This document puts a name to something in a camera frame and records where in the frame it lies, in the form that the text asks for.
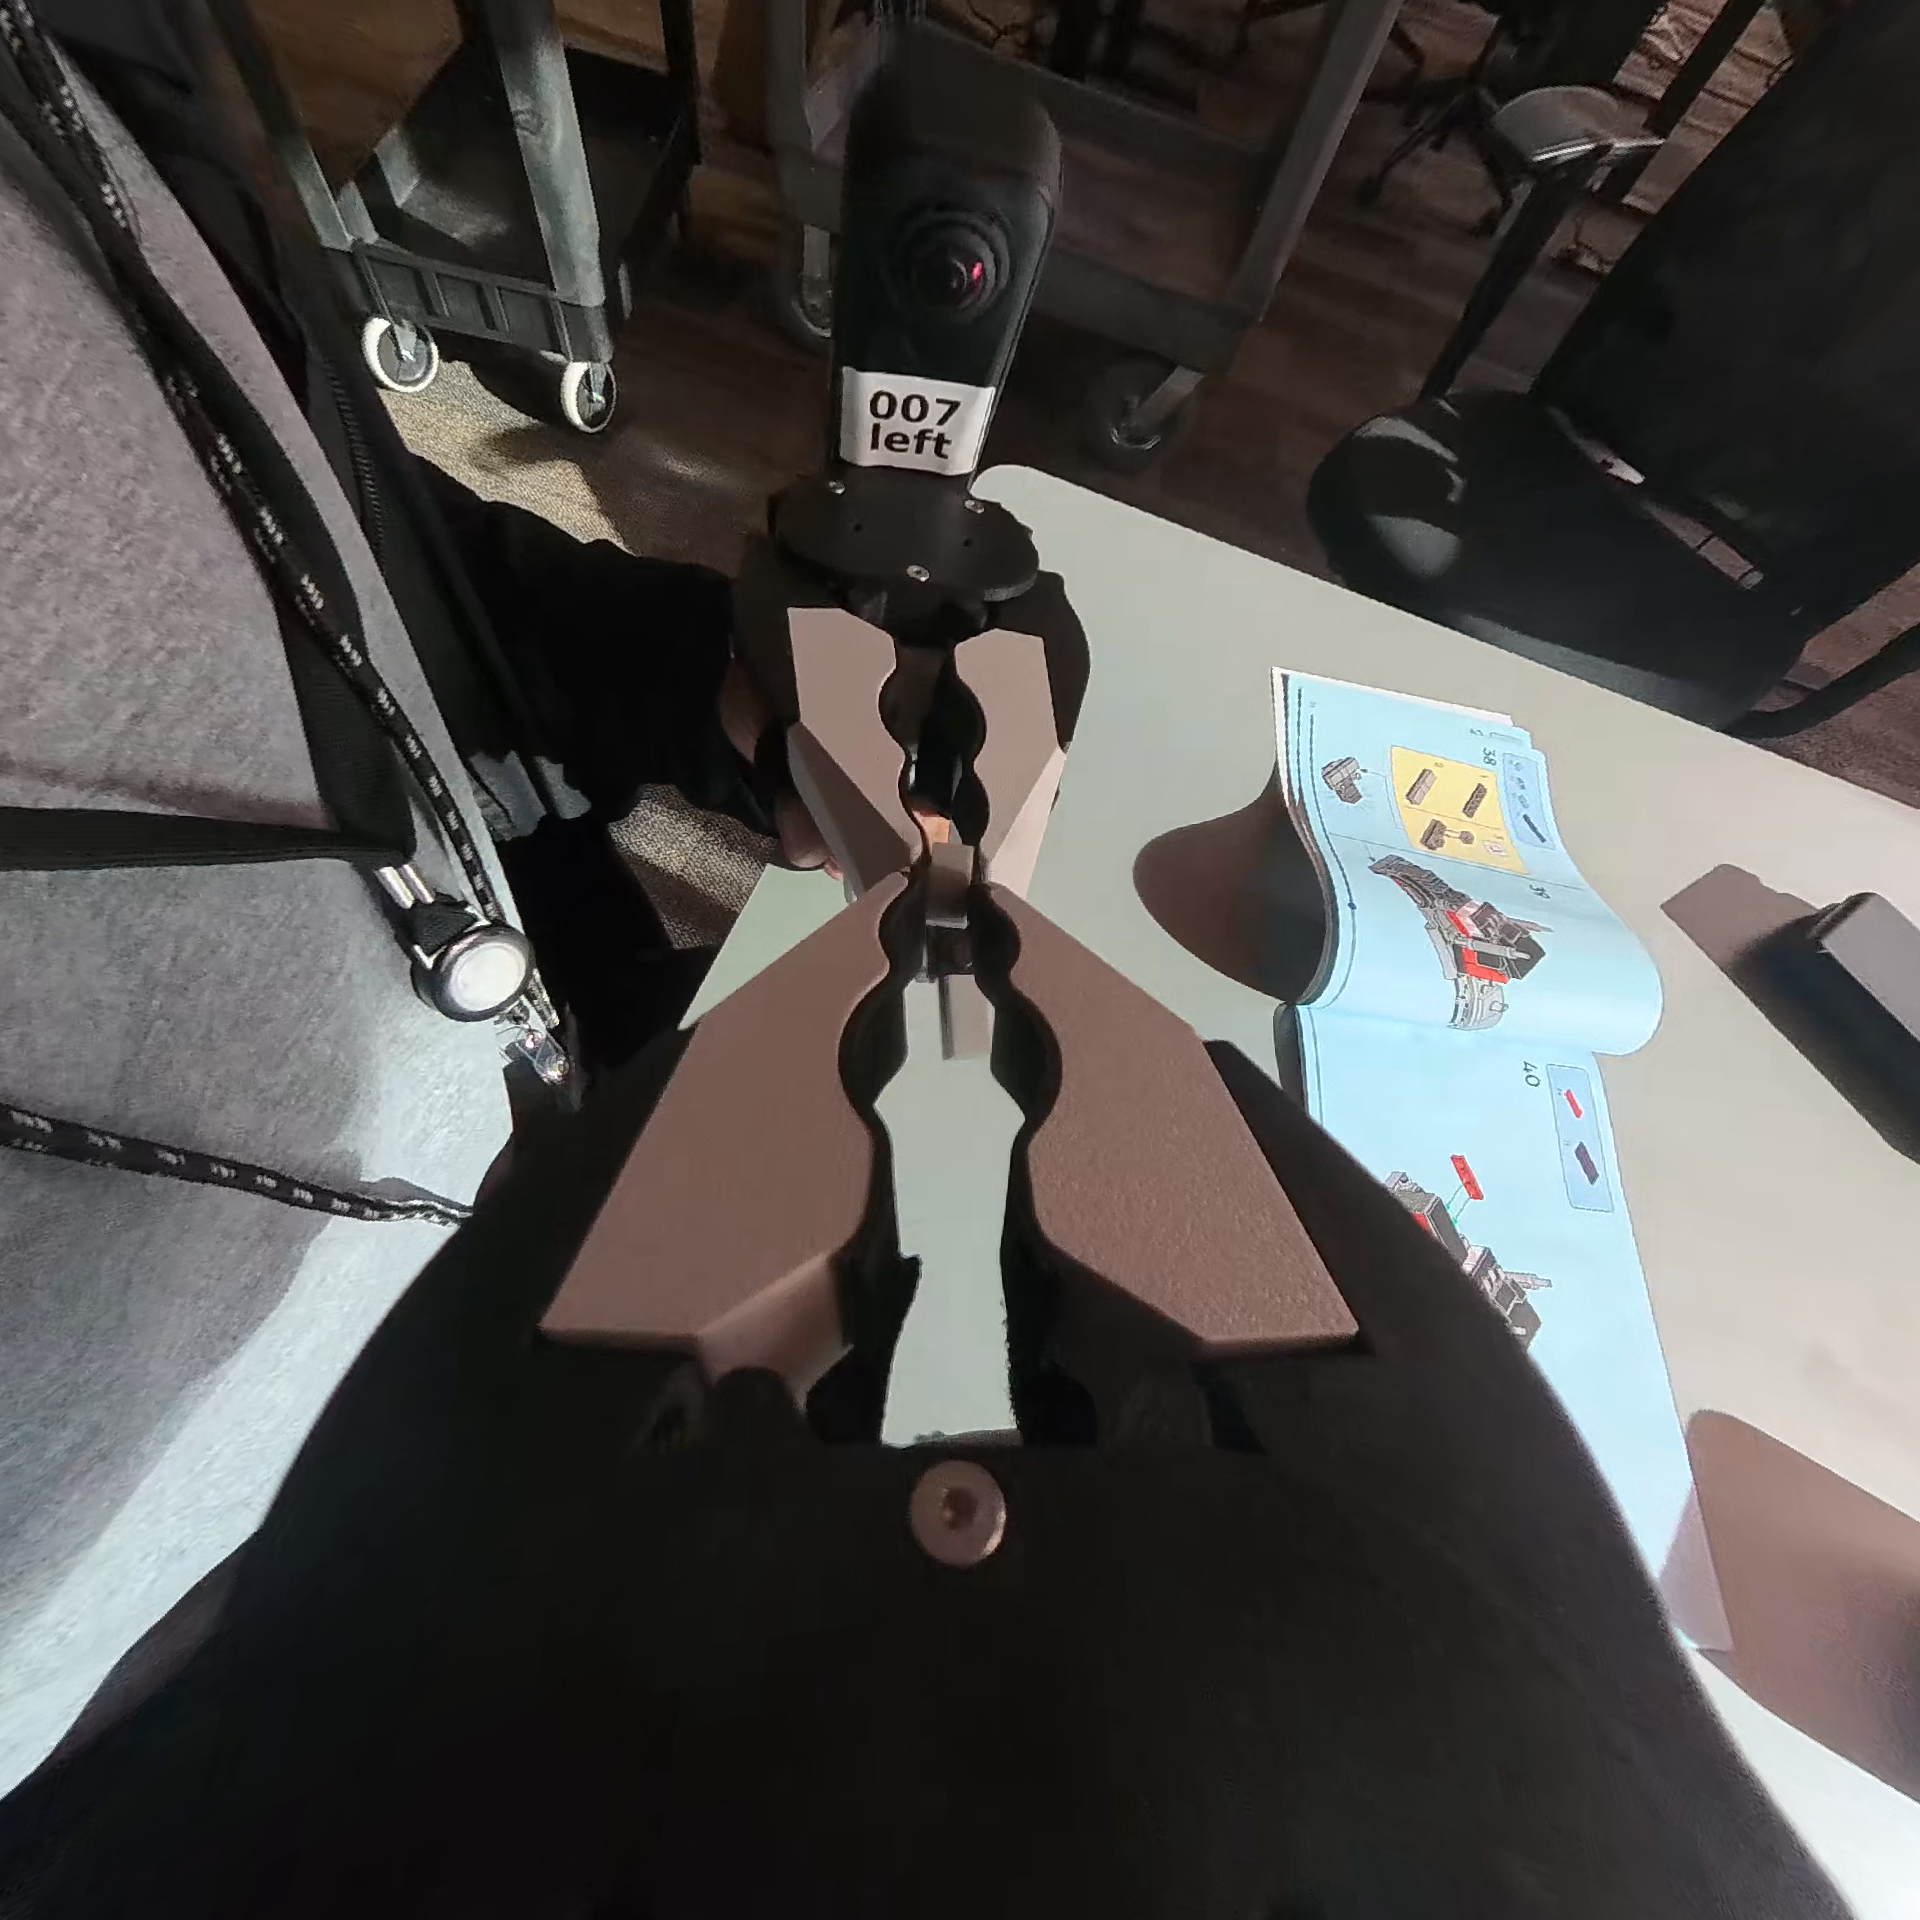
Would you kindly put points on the round badge reel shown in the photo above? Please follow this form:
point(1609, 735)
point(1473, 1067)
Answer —
point(482, 972)

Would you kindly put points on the person's left hand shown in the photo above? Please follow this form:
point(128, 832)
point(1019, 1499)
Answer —
point(748, 721)

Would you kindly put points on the grey desk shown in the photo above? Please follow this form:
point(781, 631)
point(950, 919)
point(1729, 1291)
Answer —
point(1200, 673)

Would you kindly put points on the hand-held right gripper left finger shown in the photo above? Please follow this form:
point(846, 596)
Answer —
point(720, 1187)

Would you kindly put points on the grey office chair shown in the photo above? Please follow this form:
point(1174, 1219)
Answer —
point(1557, 128)

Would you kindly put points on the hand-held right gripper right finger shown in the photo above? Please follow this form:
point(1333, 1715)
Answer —
point(1185, 1199)

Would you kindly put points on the black flat power bank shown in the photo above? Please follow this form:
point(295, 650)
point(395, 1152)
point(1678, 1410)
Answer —
point(1867, 961)

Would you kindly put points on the black office chair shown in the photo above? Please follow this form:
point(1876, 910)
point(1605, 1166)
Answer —
point(1575, 496)

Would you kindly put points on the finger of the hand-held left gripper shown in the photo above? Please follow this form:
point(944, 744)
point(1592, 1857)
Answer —
point(840, 721)
point(1019, 721)

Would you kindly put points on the light blue instruction booklet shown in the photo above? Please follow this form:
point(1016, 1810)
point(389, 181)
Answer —
point(1471, 974)

